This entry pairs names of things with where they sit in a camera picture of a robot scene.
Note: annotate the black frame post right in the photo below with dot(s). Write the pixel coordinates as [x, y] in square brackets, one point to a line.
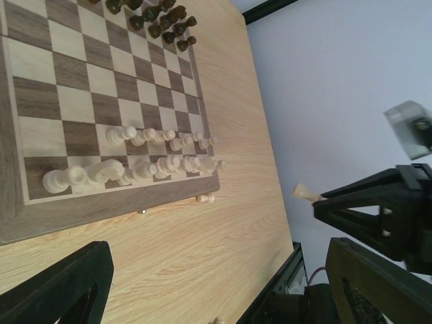
[265, 9]

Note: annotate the wooden chessboard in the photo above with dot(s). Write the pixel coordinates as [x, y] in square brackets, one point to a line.
[70, 72]

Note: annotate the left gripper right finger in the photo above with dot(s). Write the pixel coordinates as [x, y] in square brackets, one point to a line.
[367, 288]

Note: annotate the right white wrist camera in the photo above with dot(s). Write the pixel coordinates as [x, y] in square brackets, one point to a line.
[411, 123]

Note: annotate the light chess piece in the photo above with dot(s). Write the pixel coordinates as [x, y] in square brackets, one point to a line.
[218, 320]
[302, 192]

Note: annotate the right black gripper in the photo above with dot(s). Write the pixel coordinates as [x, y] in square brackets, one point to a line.
[389, 211]

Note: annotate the light pawn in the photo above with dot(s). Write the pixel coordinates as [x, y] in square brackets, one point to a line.
[205, 198]

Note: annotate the dark chess pieces row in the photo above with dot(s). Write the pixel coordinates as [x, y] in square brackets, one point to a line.
[165, 21]

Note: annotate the black aluminium rail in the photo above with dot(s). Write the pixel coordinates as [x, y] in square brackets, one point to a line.
[263, 309]

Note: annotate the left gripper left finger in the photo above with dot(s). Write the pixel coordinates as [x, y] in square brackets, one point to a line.
[73, 290]

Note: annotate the light pieces on board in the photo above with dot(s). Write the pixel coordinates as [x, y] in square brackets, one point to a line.
[139, 170]

